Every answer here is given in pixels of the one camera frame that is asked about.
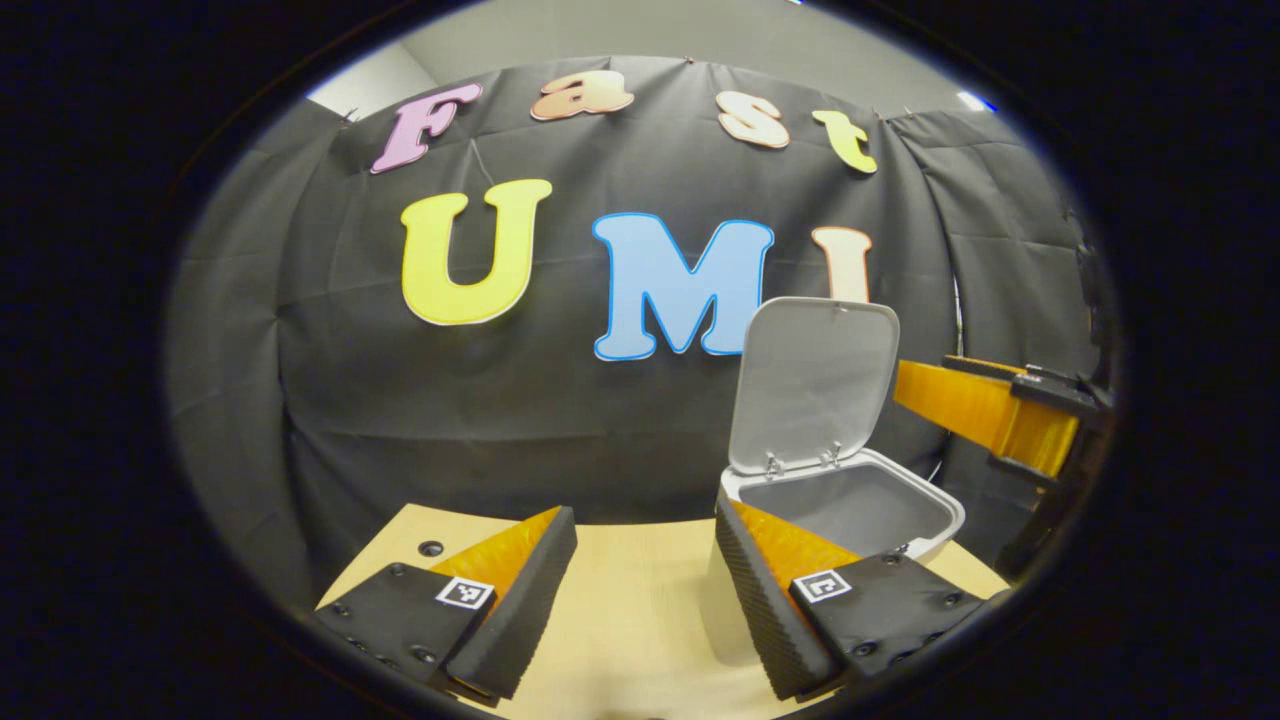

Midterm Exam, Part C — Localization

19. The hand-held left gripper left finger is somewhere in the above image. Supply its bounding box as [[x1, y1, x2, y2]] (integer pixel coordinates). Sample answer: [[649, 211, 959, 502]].
[[312, 505, 579, 701]]

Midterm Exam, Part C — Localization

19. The white desktop garbage bin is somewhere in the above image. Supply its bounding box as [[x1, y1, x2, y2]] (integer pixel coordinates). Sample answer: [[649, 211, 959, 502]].
[[705, 296, 967, 666]]

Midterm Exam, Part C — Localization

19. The black backdrop cloth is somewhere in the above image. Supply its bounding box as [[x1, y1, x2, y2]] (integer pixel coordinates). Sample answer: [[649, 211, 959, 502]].
[[165, 55, 1119, 611]]

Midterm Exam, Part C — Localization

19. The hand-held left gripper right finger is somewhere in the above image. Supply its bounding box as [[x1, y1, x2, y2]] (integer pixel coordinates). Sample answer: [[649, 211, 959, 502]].
[[714, 488, 1011, 703]]

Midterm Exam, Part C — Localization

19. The wooden desktop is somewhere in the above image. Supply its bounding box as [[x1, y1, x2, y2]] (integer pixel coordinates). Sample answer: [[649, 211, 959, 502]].
[[318, 503, 1011, 720]]

